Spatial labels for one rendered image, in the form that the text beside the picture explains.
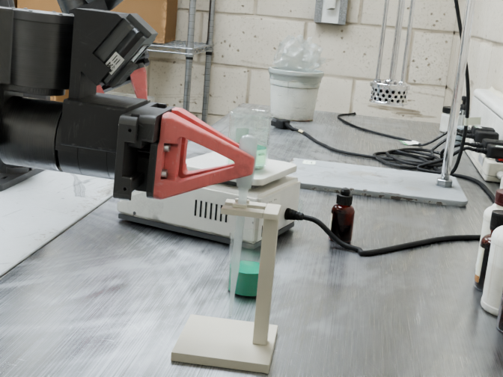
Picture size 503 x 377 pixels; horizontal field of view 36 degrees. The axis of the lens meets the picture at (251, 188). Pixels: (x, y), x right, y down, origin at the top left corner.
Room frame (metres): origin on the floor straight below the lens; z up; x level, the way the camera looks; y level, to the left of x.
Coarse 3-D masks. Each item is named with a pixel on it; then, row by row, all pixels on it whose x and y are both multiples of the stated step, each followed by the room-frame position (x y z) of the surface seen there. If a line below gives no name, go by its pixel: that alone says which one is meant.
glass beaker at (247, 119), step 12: (240, 108) 0.94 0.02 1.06; (252, 108) 0.94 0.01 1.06; (264, 108) 0.94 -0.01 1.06; (240, 120) 0.90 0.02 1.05; (252, 120) 0.89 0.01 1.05; (264, 120) 0.90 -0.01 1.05; (228, 132) 0.92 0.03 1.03; (240, 132) 0.89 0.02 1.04; (252, 132) 0.89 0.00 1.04; (264, 132) 0.90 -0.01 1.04; (264, 144) 0.90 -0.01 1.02; (264, 156) 0.90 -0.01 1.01; (264, 168) 0.91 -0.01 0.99
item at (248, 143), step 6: (240, 138) 0.60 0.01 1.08; (246, 138) 0.60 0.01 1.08; (252, 138) 0.60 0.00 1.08; (240, 144) 0.60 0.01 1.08; (246, 144) 0.60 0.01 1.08; (252, 144) 0.60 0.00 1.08; (246, 150) 0.60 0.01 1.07; (252, 150) 0.60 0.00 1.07; (252, 174) 0.60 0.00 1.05; (240, 180) 0.60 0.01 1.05; (246, 180) 0.60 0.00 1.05; (252, 180) 0.60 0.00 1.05; (240, 186) 0.60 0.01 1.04; (246, 186) 0.60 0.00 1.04
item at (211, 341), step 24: (264, 216) 0.59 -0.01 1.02; (264, 240) 0.60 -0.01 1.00; (264, 264) 0.60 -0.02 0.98; (264, 288) 0.60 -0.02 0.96; (264, 312) 0.60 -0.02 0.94; (192, 336) 0.60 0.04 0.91; (216, 336) 0.61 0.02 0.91; (240, 336) 0.61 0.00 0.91; (264, 336) 0.60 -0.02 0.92; (192, 360) 0.57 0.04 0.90; (216, 360) 0.56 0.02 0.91; (240, 360) 0.56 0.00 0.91; (264, 360) 0.57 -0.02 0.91
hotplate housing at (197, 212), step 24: (144, 192) 0.92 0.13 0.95; (192, 192) 0.90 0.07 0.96; (216, 192) 0.88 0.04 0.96; (264, 192) 0.88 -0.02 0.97; (288, 192) 0.94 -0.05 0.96; (120, 216) 0.94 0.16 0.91; (144, 216) 0.92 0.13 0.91; (168, 216) 0.91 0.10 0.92; (192, 216) 0.89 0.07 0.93; (216, 216) 0.88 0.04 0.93; (288, 216) 0.93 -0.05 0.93; (216, 240) 0.88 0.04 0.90
